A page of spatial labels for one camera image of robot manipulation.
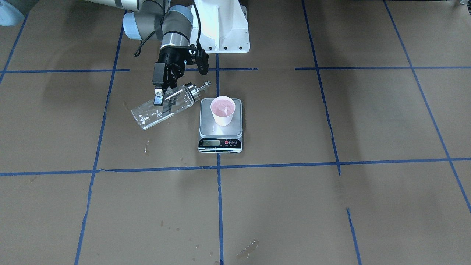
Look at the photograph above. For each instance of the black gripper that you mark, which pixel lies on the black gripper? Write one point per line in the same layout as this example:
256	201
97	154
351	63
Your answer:
170	59

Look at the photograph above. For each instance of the clear glass sauce bottle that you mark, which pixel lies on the clear glass sauce bottle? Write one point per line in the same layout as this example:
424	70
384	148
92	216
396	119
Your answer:
174	101

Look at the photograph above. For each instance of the pink plastic cup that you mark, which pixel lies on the pink plastic cup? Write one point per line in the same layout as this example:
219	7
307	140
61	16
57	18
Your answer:
222	109

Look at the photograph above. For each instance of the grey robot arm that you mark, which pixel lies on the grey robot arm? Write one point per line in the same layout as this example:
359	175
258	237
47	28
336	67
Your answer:
171	25

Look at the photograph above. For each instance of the white digital kitchen scale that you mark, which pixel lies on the white digital kitchen scale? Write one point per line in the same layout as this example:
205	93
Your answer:
220	139

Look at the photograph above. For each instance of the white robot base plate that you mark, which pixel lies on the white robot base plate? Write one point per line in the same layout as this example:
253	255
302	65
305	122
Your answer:
221	26

